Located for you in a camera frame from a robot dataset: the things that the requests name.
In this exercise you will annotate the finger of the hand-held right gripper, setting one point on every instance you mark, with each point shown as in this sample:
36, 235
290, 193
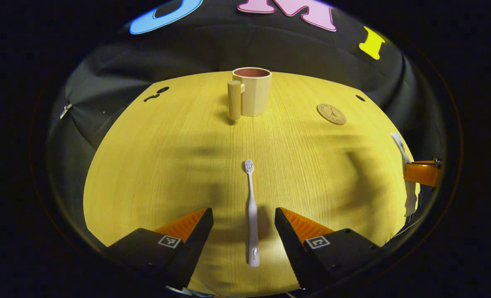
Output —
421, 174

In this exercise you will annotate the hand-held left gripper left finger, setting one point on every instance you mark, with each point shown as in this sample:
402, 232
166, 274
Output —
196, 242

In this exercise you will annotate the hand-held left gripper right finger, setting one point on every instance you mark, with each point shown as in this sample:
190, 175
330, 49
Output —
290, 244

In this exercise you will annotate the white toothpaste tube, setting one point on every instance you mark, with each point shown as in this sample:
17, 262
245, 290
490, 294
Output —
410, 198

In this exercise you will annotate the pink toothbrush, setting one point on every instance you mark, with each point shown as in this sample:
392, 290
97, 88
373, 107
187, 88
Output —
252, 215

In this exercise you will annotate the round wooden coaster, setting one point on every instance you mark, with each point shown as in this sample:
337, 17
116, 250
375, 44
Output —
331, 114

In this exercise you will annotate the beige cup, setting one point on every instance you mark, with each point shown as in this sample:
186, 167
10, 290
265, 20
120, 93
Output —
256, 95

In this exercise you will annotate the silver metal clip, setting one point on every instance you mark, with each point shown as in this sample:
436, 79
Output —
66, 110

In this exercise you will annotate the black backdrop cloth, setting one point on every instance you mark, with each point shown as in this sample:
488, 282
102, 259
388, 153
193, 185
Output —
270, 45

